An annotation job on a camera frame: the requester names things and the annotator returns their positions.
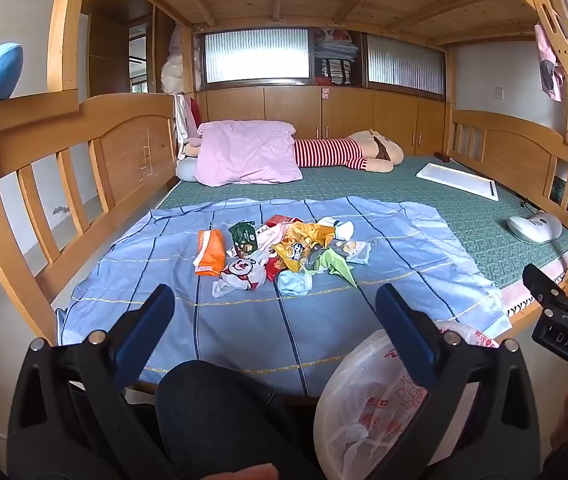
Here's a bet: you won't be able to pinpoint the white cartoon face plastic bag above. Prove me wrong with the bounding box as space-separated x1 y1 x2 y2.
212 255 269 297

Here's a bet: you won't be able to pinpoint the pink hanging cloth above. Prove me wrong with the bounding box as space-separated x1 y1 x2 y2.
535 22 567 101

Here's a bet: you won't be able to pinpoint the green snack packet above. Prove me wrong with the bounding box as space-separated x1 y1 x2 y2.
228 221 257 258

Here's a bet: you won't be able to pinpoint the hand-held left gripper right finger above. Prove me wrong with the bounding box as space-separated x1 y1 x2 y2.
375 282 544 480

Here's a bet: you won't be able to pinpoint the pink pillow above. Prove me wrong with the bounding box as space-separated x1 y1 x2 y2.
196 121 302 187

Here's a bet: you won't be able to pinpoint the green patterned bed mat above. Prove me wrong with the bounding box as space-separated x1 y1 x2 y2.
156 155 568 291

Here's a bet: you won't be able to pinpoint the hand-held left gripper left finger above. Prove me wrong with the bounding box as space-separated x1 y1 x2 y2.
6 284 185 480

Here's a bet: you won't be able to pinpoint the orange snack packet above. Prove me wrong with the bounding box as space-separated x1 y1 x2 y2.
195 229 225 277

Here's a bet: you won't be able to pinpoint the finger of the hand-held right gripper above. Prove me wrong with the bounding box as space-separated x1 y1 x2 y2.
522 262 568 311

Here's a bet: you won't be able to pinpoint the white crumpled wrapper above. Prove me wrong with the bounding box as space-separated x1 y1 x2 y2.
319 216 355 241

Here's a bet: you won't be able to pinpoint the ribbed glass window panel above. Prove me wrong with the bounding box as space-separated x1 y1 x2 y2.
204 30 311 83
366 35 445 96

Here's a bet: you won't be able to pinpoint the clear whitish wrapper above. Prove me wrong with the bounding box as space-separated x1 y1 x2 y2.
336 240 372 265

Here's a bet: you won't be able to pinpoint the yellow-green plastic bag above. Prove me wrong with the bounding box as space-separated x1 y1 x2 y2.
314 250 359 288

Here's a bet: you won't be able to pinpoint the white and red hanging cloth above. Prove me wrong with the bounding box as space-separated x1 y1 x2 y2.
174 92 199 143

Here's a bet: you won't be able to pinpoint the white rounded device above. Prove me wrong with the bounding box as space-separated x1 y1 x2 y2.
508 210 563 245

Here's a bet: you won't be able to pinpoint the wooden wall cabinets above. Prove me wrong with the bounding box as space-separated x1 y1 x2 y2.
196 85 447 157

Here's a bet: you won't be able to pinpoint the red striped plush doll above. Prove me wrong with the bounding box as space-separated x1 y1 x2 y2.
294 130 405 173

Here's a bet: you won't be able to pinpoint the light blue crumpled wrapper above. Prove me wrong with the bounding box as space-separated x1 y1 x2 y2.
276 271 311 297

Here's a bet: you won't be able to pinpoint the wooden bunk bed frame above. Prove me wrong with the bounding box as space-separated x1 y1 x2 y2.
0 0 568 396

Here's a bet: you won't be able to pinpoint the white plastic bundle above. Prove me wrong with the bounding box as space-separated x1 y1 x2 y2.
161 25 195 95

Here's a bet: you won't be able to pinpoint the white flat board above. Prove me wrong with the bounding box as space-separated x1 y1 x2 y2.
416 162 499 202

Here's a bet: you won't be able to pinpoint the white red-printed plastic bag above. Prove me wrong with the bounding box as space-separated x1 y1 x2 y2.
314 320 502 480

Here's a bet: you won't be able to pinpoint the light blue cushion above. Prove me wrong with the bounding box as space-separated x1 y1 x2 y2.
175 157 201 182

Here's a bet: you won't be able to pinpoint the stack of folded clothes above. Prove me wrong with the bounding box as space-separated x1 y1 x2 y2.
312 27 365 86

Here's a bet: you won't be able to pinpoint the blue checked bed sheet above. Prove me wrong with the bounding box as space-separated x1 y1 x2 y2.
56 196 514 396

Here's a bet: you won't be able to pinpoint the yellow crumpled packet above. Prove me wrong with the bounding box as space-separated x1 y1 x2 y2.
274 222 337 271

